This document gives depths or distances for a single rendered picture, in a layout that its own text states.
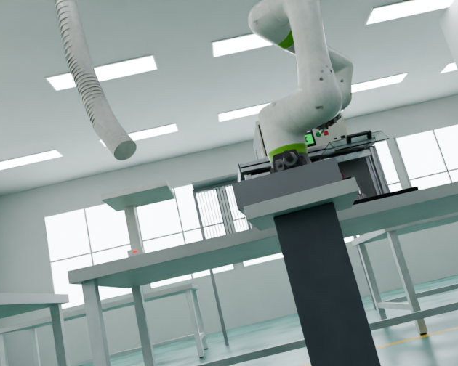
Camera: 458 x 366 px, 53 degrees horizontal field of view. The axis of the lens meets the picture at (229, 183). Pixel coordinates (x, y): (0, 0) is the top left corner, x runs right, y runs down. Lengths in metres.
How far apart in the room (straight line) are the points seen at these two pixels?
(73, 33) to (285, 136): 2.43
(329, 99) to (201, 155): 7.56
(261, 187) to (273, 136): 0.19
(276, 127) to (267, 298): 7.12
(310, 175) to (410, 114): 8.46
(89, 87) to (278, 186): 2.22
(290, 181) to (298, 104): 0.23
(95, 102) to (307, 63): 2.07
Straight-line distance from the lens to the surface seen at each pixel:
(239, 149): 8.88
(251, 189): 1.34
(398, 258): 3.37
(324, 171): 1.34
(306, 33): 1.50
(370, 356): 1.37
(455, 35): 6.55
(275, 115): 1.45
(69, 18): 3.69
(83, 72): 3.42
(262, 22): 1.68
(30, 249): 9.26
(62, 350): 2.88
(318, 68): 1.42
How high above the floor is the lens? 0.51
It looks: 14 degrees up
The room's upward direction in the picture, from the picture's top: 13 degrees counter-clockwise
